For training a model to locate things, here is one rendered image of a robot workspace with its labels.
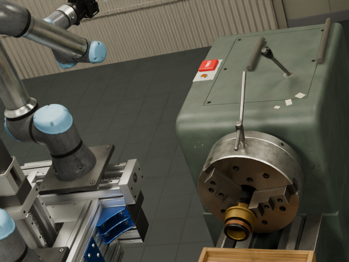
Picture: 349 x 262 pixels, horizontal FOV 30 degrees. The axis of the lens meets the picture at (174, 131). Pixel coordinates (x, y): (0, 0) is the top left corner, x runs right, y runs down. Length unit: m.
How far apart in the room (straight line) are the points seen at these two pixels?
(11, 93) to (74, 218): 0.46
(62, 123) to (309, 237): 0.87
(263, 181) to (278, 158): 0.08
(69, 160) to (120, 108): 2.78
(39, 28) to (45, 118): 0.29
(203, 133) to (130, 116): 2.73
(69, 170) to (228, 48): 0.75
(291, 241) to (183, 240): 1.50
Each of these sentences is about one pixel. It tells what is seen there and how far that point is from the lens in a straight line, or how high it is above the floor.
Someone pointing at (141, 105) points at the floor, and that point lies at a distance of 4.89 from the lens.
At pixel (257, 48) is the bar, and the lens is 2.34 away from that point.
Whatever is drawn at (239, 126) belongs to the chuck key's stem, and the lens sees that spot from 1.87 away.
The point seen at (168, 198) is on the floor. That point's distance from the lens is 3.88.
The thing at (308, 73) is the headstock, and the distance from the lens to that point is 2.16.
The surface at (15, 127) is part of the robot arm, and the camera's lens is 2.25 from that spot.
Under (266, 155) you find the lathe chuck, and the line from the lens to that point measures 1.91.
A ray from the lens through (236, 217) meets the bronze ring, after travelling 1.89.
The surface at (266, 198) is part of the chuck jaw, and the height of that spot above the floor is 1.11.
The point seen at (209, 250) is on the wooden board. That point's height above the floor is 0.90.
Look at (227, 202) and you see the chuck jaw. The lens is 1.92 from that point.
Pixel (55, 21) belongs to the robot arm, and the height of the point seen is 1.58.
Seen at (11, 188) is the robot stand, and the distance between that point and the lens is 2.02.
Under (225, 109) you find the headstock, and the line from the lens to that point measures 2.09.
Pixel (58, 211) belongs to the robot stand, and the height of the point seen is 1.07.
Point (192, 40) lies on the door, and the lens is 5.40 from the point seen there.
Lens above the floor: 2.34
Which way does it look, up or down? 32 degrees down
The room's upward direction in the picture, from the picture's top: 20 degrees counter-clockwise
